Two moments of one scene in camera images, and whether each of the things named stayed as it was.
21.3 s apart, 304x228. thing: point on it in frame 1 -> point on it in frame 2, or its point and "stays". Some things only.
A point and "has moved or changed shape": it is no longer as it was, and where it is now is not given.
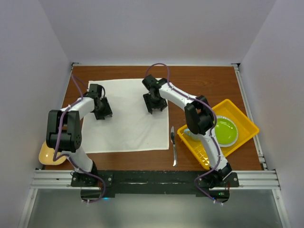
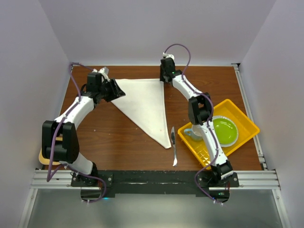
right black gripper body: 154,103 -> 162,73
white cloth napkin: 131,127 has moved or changed shape
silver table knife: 175,161 stays
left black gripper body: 103,110 -> 106,90
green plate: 226,131 stays
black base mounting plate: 94,184 stays
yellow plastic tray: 246,129 stays
